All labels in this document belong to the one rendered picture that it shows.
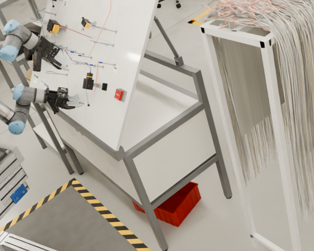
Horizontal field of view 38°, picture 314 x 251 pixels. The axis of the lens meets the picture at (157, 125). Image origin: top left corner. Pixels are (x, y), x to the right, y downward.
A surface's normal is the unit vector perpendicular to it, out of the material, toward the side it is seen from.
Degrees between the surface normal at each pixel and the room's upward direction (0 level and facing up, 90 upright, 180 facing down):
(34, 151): 0
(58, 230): 0
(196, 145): 90
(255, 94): 90
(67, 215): 0
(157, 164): 90
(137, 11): 52
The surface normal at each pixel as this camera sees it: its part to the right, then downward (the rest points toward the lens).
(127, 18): -0.77, -0.07
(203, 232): -0.27, -0.78
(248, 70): 0.61, 0.32
